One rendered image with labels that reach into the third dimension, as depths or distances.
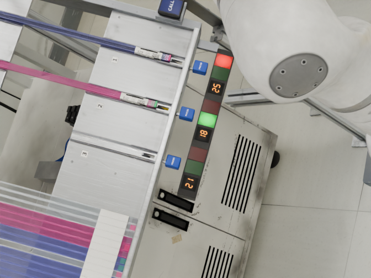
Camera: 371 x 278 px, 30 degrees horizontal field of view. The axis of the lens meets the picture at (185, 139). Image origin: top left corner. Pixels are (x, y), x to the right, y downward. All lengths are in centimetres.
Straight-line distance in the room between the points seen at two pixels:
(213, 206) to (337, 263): 38
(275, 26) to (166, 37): 83
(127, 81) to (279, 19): 81
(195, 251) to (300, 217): 35
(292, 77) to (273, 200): 146
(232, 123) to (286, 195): 30
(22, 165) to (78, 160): 71
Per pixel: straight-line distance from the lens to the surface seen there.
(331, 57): 76
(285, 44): 73
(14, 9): 162
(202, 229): 196
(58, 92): 216
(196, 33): 153
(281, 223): 214
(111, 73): 152
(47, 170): 193
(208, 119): 149
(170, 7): 153
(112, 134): 148
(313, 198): 210
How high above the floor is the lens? 158
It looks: 37 degrees down
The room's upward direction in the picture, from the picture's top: 63 degrees counter-clockwise
